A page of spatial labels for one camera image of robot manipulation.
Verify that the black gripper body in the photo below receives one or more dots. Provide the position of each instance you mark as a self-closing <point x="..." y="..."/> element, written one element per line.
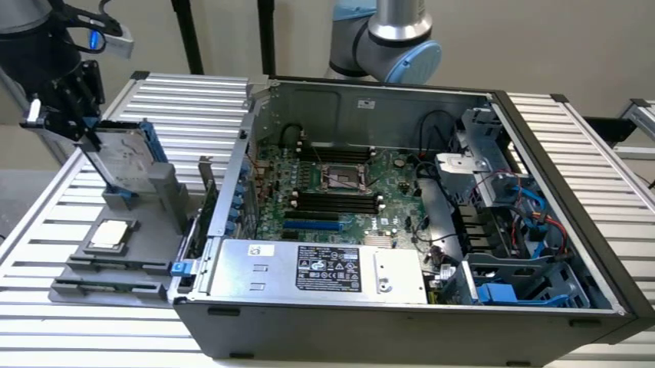
<point x="70" y="96"/>

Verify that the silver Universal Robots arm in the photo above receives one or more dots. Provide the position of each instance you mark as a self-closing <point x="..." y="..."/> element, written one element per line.
<point x="394" y="27"/>

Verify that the hard disk with blue caddy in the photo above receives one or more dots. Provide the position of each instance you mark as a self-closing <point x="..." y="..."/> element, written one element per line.
<point x="129" y="157"/>

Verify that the grey metal disk bay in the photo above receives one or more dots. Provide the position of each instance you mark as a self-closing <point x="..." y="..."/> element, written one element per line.
<point x="477" y="161"/>

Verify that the silver CPU chip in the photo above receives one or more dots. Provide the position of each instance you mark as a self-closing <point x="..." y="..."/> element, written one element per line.
<point x="109" y="234"/>

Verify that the grey parts rack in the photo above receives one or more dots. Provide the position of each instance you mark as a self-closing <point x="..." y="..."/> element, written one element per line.
<point x="128" y="234"/>

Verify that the black upright pole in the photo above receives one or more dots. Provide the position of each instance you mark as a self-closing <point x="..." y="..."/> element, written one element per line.
<point x="266" y="36"/>
<point x="189" y="36"/>

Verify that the blue case latch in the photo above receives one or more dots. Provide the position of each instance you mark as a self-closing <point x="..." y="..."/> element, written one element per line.
<point x="181" y="268"/>

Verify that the black expansion slot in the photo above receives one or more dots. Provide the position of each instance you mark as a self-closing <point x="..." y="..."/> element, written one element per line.
<point x="309" y="215"/>

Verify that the black RAM slot bank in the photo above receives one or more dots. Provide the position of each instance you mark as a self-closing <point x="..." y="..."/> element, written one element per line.
<point x="334" y="152"/>
<point x="340" y="202"/>

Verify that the blue expansion slot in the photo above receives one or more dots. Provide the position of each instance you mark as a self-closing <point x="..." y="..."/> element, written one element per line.
<point x="310" y="225"/>

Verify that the CPU socket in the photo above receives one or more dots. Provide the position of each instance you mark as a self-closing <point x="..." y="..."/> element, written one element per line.
<point x="344" y="177"/>

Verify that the green motherboard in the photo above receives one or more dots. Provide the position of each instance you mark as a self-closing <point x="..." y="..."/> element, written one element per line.
<point x="337" y="199"/>

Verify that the silver power supply unit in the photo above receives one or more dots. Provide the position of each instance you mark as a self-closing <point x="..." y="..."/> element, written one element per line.
<point x="317" y="268"/>

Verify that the black air shroud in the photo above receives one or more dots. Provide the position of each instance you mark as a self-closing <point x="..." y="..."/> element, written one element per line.
<point x="438" y="214"/>

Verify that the black open PC case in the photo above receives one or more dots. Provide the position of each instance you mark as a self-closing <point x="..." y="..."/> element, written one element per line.
<point x="398" y="326"/>

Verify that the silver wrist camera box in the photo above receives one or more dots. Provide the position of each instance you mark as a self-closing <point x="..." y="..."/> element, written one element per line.
<point x="120" y="44"/>

